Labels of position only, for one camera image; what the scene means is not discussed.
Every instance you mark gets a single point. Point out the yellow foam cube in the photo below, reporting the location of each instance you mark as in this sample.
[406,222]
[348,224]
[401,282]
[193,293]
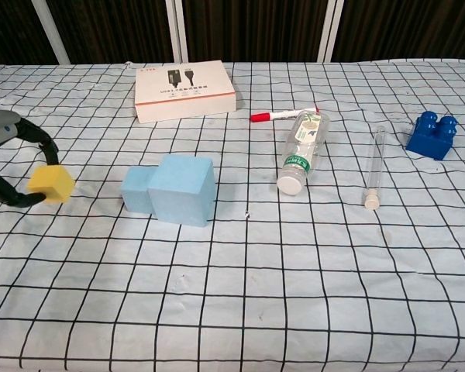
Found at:
[56,184]

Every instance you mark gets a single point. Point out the small light blue foam cube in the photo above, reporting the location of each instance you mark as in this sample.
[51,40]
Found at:
[135,190]

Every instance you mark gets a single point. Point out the large light blue foam cube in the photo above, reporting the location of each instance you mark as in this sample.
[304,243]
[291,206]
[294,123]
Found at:
[178,197]

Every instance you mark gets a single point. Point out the black partition panel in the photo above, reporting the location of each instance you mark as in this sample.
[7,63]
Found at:
[410,29]
[255,31]
[116,31]
[11,23]

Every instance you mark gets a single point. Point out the red capped white marker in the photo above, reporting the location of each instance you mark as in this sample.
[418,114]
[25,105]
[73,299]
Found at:
[283,113]

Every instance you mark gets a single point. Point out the black checked white tablecloth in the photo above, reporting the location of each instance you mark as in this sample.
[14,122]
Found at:
[255,271]

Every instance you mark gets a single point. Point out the clear plastic water bottle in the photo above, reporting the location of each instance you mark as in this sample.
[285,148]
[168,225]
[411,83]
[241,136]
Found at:
[302,151]

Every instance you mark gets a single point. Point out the clear glass test tube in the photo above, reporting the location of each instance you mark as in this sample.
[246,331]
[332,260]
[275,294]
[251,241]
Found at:
[375,166]

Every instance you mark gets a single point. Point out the dark blue toy brick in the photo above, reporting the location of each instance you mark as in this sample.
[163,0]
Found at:
[430,141]

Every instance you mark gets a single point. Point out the white partition frame post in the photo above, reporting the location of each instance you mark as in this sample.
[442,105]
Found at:
[177,31]
[331,31]
[52,35]

